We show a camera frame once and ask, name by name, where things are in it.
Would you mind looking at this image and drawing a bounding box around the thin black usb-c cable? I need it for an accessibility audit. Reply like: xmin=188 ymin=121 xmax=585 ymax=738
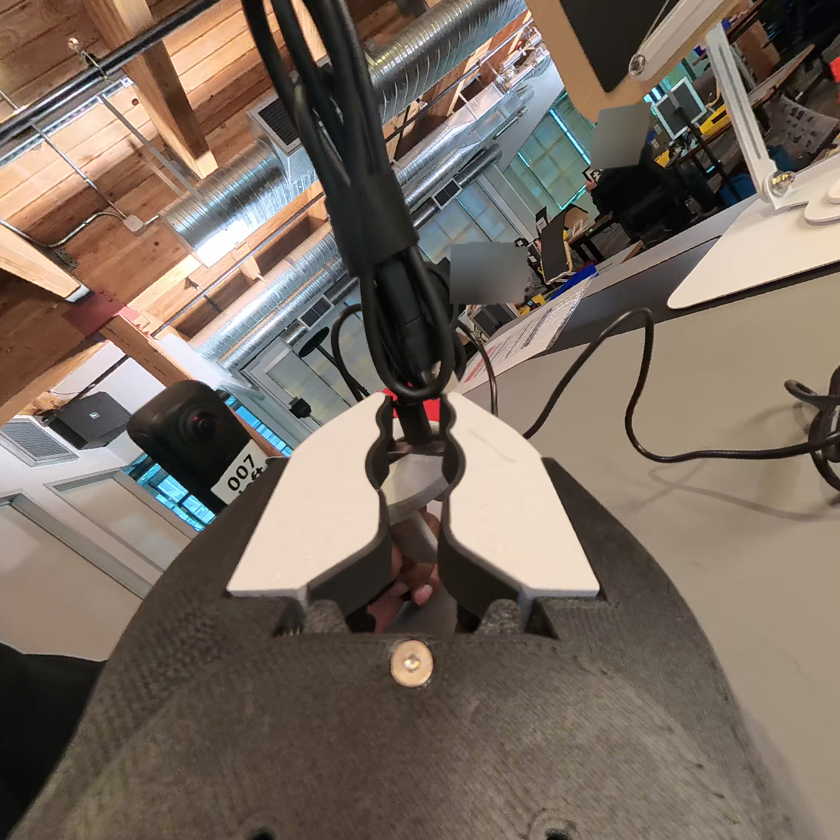
xmin=453 ymin=307 xmax=840 ymax=494

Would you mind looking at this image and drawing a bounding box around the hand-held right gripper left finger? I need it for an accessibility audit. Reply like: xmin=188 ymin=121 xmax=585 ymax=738
xmin=225 ymin=391 xmax=396 ymax=619

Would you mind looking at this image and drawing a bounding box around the printed instruction sheet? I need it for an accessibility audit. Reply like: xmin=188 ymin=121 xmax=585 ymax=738
xmin=459 ymin=285 xmax=588 ymax=388

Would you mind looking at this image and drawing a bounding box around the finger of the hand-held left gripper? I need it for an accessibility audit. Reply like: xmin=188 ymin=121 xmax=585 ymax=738
xmin=382 ymin=456 xmax=455 ymax=514

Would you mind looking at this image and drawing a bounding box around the white stand frame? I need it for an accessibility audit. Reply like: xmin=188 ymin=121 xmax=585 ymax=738
xmin=629 ymin=0 xmax=840 ymax=228

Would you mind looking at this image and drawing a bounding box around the black speaker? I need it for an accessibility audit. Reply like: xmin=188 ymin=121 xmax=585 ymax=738
xmin=49 ymin=392 xmax=132 ymax=451

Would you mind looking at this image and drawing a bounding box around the person's left forearm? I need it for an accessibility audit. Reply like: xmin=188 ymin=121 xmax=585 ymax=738
xmin=0 ymin=643 xmax=106 ymax=840

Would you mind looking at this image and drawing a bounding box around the metal air duct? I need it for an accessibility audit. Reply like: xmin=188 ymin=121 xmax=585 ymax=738
xmin=161 ymin=0 xmax=529 ymax=266
xmin=197 ymin=141 xmax=503 ymax=368

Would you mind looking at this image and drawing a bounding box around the person's left hand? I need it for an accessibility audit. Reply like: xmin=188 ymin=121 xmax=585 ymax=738
xmin=366 ymin=512 xmax=442 ymax=632

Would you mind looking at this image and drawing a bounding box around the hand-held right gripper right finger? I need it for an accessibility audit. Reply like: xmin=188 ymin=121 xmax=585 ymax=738
xmin=437 ymin=391 xmax=601 ymax=622

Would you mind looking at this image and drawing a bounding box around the strapped black cable bundle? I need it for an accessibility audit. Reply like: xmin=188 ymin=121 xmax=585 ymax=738
xmin=239 ymin=0 xmax=473 ymax=454

